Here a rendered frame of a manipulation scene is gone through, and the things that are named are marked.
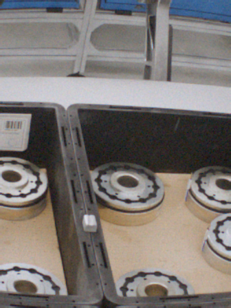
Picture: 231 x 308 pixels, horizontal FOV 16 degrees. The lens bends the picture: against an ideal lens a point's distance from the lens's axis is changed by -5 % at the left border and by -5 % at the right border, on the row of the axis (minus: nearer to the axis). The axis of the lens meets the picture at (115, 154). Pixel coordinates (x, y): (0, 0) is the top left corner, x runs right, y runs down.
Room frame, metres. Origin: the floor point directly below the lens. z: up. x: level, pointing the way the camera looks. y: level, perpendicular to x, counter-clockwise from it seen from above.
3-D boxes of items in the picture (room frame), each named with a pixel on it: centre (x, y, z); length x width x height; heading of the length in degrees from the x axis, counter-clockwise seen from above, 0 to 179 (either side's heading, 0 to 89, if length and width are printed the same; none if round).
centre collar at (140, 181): (0.93, -0.02, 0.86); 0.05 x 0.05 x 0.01
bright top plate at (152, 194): (0.93, -0.02, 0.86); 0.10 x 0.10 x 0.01
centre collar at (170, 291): (0.72, -0.08, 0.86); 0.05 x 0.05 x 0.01
